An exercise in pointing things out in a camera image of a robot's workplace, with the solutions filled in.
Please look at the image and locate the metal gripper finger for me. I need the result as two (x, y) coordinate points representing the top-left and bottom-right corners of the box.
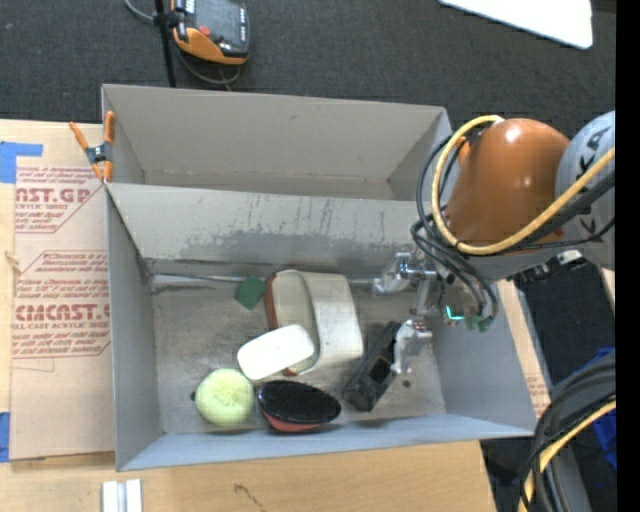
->
(371, 252), (437, 296)
(393, 320), (434, 376)

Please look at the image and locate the black rectangular box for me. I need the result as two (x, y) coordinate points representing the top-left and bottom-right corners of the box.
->
(341, 320), (404, 413)

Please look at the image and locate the cream rectangular box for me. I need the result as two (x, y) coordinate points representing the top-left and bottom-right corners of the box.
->
(271, 269), (365, 376)

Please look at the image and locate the black bowl with red outside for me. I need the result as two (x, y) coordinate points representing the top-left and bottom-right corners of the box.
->
(256, 379), (343, 434)

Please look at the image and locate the white flat oblong block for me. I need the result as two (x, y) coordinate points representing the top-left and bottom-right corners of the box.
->
(236, 323), (317, 382)

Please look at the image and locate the dark green flat block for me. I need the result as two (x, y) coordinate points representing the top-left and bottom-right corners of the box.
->
(234, 275), (267, 312)

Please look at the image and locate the grey metal bin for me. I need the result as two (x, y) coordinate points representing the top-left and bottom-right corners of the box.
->
(99, 83), (539, 473)

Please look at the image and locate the yellow-green round scrubber ball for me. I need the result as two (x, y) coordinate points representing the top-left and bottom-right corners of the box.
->
(193, 367), (256, 428)

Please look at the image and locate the brown cardboard board red print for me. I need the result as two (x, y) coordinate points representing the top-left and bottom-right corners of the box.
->
(0, 118), (554, 462)

